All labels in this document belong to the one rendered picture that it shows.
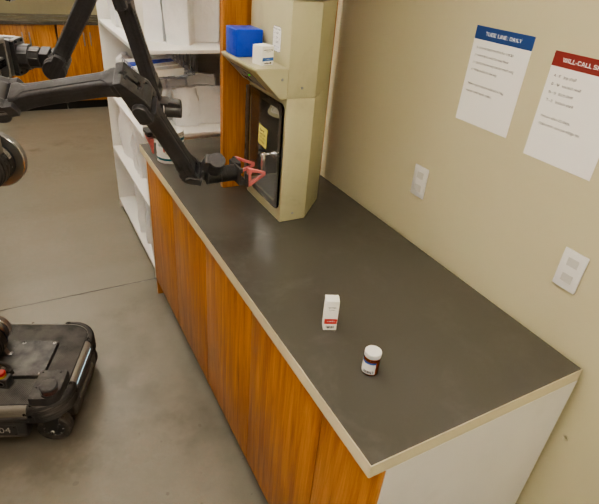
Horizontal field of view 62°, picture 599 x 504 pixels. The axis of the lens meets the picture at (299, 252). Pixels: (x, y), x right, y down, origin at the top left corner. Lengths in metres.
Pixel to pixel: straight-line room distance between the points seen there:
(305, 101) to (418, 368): 0.97
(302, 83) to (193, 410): 1.52
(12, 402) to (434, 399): 1.66
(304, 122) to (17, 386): 1.56
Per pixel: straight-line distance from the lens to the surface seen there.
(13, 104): 1.59
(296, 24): 1.73
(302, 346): 1.36
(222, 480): 2.23
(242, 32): 1.87
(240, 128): 2.15
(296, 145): 1.84
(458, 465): 1.43
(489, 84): 1.65
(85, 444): 2.43
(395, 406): 1.26
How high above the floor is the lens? 1.85
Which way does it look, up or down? 31 degrees down
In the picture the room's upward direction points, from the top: 5 degrees clockwise
